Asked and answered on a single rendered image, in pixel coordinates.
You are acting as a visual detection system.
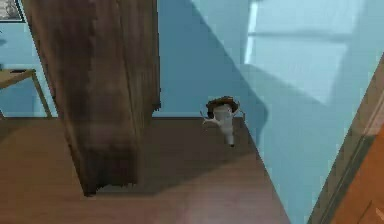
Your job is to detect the white figurine with brown hat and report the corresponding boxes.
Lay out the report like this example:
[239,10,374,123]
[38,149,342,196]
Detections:
[199,95,246,148]

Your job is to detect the tall brown wooden cabinet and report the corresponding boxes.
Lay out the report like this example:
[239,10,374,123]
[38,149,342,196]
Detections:
[20,0,162,198]

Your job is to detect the light wooden table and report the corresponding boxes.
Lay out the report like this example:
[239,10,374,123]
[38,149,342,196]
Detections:
[0,68,53,120]

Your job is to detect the orange wooden room door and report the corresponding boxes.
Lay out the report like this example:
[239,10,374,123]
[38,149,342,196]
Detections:
[306,53,384,224]

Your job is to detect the framed wall picture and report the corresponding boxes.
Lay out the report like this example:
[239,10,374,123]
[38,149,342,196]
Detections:
[0,0,26,24]

